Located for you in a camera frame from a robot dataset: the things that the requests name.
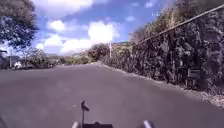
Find bushes atop wall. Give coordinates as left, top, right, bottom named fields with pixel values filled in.
left=128, top=0, right=224, bottom=44

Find dark green bush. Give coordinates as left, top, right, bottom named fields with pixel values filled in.
left=87, top=43, right=110, bottom=63

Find grey asphalt road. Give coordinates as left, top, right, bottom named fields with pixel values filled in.
left=0, top=63, right=224, bottom=128

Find large dark tree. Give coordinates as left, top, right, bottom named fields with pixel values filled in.
left=0, top=0, right=40, bottom=51

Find row of trees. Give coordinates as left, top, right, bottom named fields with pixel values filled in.
left=19, top=46, right=93, bottom=70

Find pale rail atop wall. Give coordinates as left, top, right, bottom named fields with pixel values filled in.
left=135, top=4, right=224, bottom=46

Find dark stone wall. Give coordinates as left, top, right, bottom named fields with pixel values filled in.
left=99, top=7, right=224, bottom=96

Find robot's own part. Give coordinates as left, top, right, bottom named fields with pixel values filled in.
left=80, top=99, right=114, bottom=128
left=71, top=120, right=80, bottom=128
left=142, top=119, right=154, bottom=128

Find building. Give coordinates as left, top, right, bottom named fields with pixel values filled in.
left=0, top=49, right=23, bottom=70

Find pale pole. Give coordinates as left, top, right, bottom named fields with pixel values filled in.
left=108, top=41, right=113, bottom=60

